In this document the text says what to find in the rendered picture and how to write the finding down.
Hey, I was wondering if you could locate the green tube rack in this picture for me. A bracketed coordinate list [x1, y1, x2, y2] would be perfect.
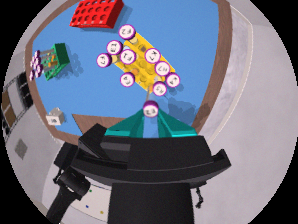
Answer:
[44, 43, 70, 81]

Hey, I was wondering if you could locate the blue bench mat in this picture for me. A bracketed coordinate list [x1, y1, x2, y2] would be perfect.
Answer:
[32, 0, 219, 136]

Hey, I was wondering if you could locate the red rack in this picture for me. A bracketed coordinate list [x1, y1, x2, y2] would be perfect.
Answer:
[69, 0, 124, 29]

